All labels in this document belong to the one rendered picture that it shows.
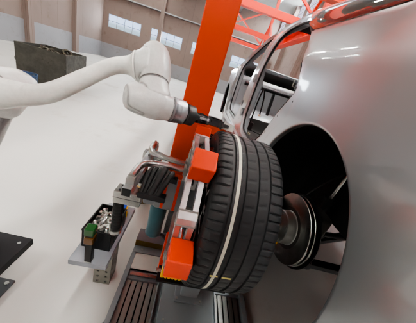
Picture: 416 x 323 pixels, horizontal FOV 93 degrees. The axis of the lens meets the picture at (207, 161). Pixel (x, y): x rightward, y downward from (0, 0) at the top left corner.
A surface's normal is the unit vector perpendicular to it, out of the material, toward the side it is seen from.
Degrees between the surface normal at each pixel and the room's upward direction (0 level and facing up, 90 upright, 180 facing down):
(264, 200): 47
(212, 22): 90
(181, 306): 0
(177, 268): 90
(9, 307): 0
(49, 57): 90
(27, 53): 90
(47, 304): 0
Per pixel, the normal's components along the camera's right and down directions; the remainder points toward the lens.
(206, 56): 0.01, 0.42
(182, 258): 0.29, -0.87
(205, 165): 0.24, -0.48
